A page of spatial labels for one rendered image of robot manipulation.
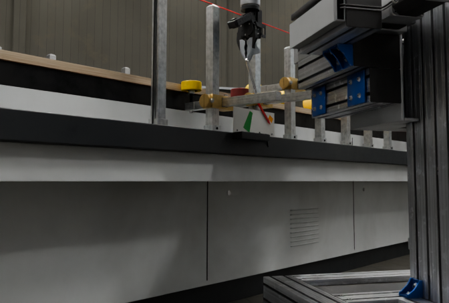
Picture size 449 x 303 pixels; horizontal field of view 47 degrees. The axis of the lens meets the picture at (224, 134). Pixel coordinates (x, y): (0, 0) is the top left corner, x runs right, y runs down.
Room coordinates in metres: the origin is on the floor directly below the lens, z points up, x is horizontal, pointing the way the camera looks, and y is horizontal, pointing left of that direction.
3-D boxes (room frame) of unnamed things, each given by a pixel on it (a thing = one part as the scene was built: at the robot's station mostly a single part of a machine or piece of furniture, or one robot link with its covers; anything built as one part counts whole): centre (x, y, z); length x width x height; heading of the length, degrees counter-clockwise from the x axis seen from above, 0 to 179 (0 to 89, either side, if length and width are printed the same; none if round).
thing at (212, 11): (1.88, 0.04, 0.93); 0.04 x 0.04 x 0.48; 49
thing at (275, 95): (1.87, -0.02, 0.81); 0.44 x 0.03 x 0.04; 49
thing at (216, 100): (1.89, 0.03, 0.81); 0.14 x 0.06 x 0.05; 139
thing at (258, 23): (1.92, -0.10, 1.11); 0.09 x 0.08 x 0.12; 139
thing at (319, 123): (2.44, -0.45, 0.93); 0.04 x 0.04 x 0.48; 49
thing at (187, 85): (2.00, 0.13, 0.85); 0.08 x 0.08 x 0.11
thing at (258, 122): (2.02, -0.12, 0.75); 0.26 x 0.01 x 0.10; 139
